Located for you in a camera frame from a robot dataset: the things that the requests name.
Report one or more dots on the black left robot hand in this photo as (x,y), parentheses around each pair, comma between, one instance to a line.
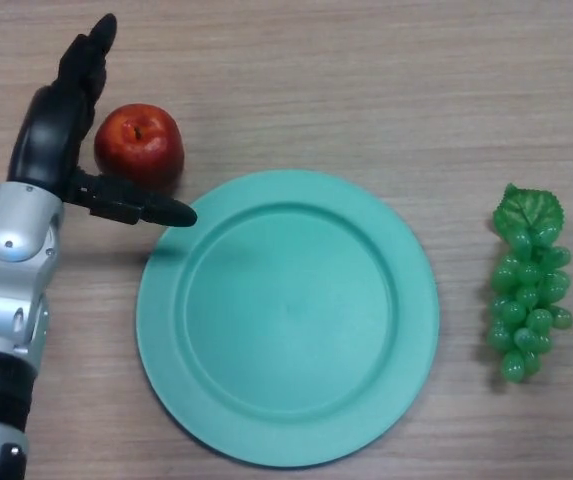
(48,135)

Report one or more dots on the green plastic grape bunch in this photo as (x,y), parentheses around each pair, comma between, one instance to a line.
(528,285)

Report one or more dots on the red apple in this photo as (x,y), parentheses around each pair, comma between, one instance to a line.
(141,147)

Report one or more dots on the green round plate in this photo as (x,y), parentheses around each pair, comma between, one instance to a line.
(291,320)

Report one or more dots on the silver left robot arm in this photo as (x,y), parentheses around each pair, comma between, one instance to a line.
(6,280)

